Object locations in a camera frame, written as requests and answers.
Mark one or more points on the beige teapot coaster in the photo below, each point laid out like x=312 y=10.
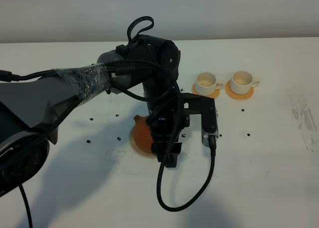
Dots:
x=137 y=150

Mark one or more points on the right orange coaster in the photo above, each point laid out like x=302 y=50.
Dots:
x=235 y=96

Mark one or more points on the left white teacup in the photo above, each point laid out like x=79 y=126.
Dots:
x=206 y=84

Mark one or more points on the brown clay teapot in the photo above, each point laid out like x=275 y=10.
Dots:
x=142 y=135

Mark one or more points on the right white teacup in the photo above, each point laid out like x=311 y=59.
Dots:
x=242 y=82

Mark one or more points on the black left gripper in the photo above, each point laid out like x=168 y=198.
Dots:
x=165 y=119

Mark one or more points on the left orange coaster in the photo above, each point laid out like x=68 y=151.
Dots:
x=205 y=96

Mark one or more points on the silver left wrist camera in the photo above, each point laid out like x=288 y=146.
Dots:
x=205 y=107

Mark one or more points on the orange coaster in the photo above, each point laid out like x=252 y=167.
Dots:
x=235 y=96
x=205 y=96

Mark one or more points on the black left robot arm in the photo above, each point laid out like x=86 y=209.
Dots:
x=32 y=107

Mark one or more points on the white teacup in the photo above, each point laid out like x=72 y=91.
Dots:
x=206 y=84
x=242 y=82

